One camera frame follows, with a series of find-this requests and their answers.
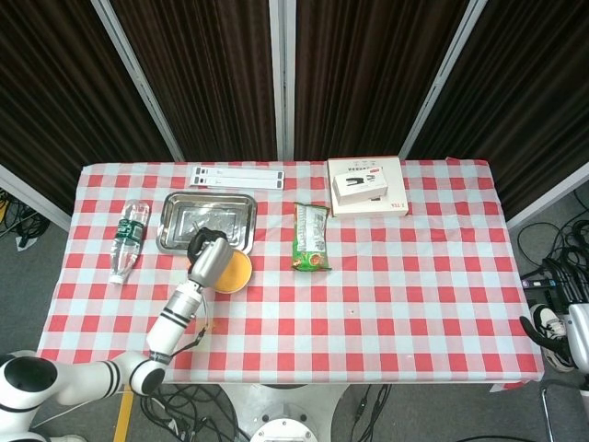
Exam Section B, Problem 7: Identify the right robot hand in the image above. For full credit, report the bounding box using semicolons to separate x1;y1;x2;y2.
518;256;589;370

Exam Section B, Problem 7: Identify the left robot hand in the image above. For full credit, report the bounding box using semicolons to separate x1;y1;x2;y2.
186;226;236;289

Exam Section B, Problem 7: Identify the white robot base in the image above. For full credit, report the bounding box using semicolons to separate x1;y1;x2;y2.
219;383;352;442

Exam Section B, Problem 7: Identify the beige bowl of orange powder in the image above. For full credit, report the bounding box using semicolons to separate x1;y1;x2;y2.
212;248;255;295

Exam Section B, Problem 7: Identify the stainless steel rectangular tray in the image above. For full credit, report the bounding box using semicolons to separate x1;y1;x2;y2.
156;191;260;257

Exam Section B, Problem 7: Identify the black white sneaker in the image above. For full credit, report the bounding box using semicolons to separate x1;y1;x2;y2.
528;302;577;373

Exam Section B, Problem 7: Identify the black power strip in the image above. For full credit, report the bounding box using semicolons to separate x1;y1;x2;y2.
519;272;554;290

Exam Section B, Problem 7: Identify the long flat white box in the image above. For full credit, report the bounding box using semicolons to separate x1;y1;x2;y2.
189;176;286;191
190;165;287;180

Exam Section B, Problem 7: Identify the clear plastic water bottle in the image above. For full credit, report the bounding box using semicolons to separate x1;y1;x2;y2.
109;199;153;285

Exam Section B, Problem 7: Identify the grey metal chair leg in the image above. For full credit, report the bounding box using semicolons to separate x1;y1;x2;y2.
538;385;555;442

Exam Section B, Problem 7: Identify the green snack bag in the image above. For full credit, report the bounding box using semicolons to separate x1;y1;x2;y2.
290;201;333;273

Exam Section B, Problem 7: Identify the red white checkered tablecloth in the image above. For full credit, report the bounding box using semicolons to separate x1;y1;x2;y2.
35;158;547;393

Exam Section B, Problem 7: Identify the small white stapler box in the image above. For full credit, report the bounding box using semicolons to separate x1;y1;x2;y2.
331;172;389;207

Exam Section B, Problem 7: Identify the yellow floor tape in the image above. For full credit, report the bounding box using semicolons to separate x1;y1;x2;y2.
111;385;135;442

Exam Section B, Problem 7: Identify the dark brown partition panel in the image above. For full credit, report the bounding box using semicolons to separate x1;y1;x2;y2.
411;0;589;214
0;0;175;215
109;0;279;163
294;0;471;162

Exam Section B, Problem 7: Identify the large flat white box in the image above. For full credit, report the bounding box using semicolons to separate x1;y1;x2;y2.
327;157;410;218

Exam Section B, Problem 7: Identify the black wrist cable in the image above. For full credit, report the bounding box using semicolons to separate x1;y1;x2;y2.
170;294;212;356

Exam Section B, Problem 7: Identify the black floor cable bundle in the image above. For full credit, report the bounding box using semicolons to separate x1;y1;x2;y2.
0;187;52;250
515;187;589;280
136;383;252;442

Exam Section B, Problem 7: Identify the white partition post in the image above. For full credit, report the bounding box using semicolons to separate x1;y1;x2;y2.
398;0;488;161
268;0;297;162
0;164;74;232
90;0;186;163
504;161;589;232

